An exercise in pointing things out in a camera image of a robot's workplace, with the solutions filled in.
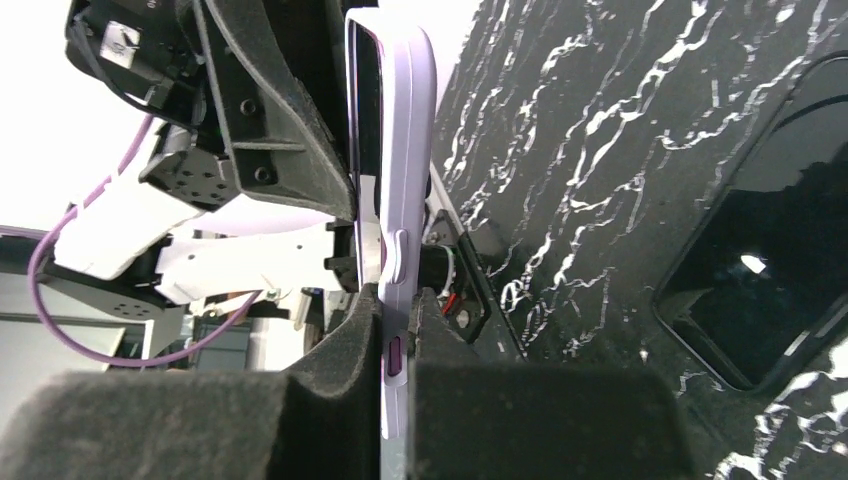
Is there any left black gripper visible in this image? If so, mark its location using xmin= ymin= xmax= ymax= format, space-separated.
xmin=65 ymin=0 xmax=357 ymax=221

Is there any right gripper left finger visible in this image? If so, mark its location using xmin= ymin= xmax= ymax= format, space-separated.
xmin=1 ymin=286 xmax=380 ymax=479

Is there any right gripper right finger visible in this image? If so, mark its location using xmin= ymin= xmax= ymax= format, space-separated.
xmin=406 ymin=289 xmax=696 ymax=479

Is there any lavender smartphone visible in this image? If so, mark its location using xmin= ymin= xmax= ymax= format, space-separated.
xmin=345 ymin=7 xmax=437 ymax=439

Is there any white smartphone dark screen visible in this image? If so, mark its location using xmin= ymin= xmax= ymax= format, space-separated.
xmin=653 ymin=55 xmax=847 ymax=392

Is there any pink-edged dark smartphone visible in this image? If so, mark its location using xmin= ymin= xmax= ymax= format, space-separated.
xmin=346 ymin=20 xmax=382 ymax=285

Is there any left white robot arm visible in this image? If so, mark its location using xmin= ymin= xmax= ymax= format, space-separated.
xmin=32 ymin=1 xmax=356 ymax=320

